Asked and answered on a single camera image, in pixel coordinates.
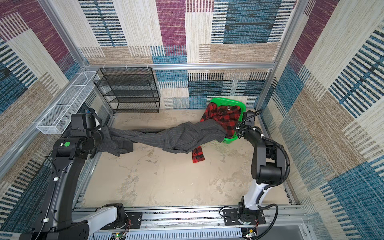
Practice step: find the dark grey striped shirt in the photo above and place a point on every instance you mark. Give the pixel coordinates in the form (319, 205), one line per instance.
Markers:
(183, 138)

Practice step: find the white wire mesh tray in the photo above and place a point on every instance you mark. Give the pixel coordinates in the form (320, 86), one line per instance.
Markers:
(57, 119)

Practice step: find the green plastic basket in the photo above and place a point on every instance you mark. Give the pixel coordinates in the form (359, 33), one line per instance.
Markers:
(228, 102)

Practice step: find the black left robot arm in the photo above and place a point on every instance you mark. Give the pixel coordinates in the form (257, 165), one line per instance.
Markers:
(68, 157)

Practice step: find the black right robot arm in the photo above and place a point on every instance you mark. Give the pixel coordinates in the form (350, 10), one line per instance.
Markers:
(270, 167)

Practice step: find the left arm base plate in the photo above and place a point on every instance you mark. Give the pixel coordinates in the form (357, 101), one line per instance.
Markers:
(132, 220)

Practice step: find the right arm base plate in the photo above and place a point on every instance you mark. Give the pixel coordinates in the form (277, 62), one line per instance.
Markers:
(233, 217)

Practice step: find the red black plaid shirt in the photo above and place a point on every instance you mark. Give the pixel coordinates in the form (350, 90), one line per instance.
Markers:
(226, 116)

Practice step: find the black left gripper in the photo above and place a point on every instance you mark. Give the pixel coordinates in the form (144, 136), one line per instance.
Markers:
(105, 130)

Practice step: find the black wire shelf rack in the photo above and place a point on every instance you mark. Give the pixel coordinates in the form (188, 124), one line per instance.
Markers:
(128, 90)

